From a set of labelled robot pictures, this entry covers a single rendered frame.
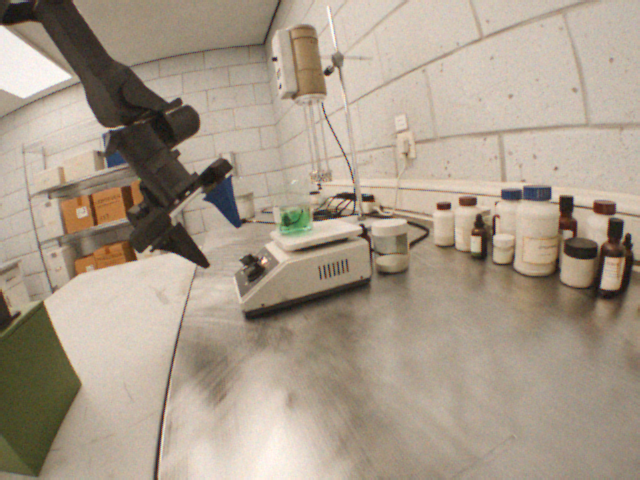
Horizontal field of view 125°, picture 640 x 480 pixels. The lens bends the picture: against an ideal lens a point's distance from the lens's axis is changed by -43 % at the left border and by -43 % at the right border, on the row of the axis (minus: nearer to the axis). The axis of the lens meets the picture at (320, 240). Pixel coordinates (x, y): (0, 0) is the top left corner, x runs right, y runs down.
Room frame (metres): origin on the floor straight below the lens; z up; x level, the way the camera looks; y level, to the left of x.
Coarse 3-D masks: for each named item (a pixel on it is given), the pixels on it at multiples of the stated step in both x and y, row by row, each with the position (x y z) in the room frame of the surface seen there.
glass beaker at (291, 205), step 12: (300, 180) 0.47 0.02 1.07; (276, 192) 0.42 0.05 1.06; (288, 192) 0.42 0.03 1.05; (300, 192) 0.42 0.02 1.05; (276, 204) 0.42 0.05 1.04; (288, 204) 0.42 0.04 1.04; (300, 204) 0.42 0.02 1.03; (276, 216) 0.43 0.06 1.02; (288, 216) 0.42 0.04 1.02; (300, 216) 0.42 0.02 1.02; (312, 216) 0.44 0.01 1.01; (276, 228) 0.43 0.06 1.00; (288, 228) 0.42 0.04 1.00; (300, 228) 0.42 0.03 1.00; (312, 228) 0.43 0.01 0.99
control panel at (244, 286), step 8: (264, 248) 0.47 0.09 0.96; (264, 256) 0.43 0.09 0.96; (272, 256) 0.41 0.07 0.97; (264, 264) 0.41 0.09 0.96; (272, 264) 0.39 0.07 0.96; (240, 272) 0.45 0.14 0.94; (264, 272) 0.38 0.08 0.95; (240, 280) 0.41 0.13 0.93; (256, 280) 0.37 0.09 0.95; (240, 288) 0.39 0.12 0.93; (248, 288) 0.37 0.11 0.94; (240, 296) 0.36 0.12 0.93
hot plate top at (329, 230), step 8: (320, 224) 0.49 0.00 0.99; (328, 224) 0.48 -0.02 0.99; (336, 224) 0.47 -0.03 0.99; (344, 224) 0.46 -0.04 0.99; (272, 232) 0.48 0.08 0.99; (312, 232) 0.43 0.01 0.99; (320, 232) 0.42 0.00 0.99; (328, 232) 0.42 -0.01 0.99; (336, 232) 0.41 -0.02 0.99; (344, 232) 0.40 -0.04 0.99; (352, 232) 0.41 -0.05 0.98; (360, 232) 0.41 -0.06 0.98; (280, 240) 0.41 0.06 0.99; (288, 240) 0.40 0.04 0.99; (296, 240) 0.40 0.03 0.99; (304, 240) 0.39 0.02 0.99; (312, 240) 0.39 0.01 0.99; (320, 240) 0.39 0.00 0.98; (328, 240) 0.40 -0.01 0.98; (288, 248) 0.38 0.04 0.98; (296, 248) 0.38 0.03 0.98
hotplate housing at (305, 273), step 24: (336, 240) 0.42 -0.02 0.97; (360, 240) 0.41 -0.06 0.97; (288, 264) 0.37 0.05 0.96; (312, 264) 0.38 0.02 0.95; (336, 264) 0.39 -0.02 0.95; (360, 264) 0.40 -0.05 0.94; (264, 288) 0.36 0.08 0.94; (288, 288) 0.37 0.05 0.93; (312, 288) 0.38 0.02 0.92; (336, 288) 0.39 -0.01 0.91
